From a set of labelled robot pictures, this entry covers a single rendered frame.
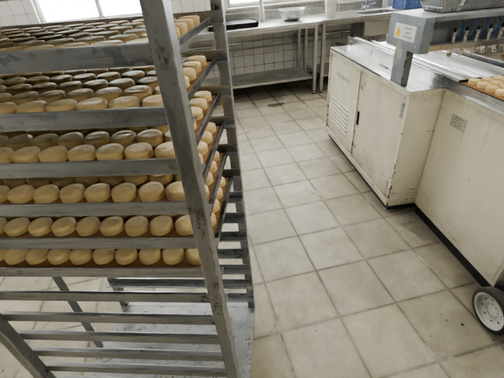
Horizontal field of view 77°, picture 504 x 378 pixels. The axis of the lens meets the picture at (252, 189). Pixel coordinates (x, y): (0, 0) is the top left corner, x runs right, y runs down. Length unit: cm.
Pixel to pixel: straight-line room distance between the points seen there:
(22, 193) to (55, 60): 34
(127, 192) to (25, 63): 27
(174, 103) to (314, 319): 138
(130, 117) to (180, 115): 10
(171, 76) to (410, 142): 173
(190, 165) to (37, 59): 26
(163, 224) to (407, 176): 172
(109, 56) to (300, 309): 145
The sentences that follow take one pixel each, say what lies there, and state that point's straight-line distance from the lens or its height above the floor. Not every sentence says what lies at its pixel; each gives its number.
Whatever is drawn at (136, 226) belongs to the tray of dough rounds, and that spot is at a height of 97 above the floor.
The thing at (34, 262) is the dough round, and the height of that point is 87.
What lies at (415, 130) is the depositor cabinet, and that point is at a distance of 202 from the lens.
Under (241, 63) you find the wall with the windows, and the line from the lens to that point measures 491.
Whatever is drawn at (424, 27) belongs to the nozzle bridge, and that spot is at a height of 114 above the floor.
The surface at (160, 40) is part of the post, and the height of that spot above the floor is 134.
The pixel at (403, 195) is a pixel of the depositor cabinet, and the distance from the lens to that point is 225.
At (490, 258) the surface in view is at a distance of 190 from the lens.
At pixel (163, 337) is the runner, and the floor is 62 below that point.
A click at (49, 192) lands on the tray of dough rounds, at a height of 106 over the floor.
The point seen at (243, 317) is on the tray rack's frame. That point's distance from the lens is 151.
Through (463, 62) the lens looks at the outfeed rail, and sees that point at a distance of 241.
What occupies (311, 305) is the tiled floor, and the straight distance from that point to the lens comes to 173.
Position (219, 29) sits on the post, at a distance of 90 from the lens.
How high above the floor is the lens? 140
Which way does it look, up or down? 34 degrees down
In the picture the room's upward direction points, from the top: 5 degrees counter-clockwise
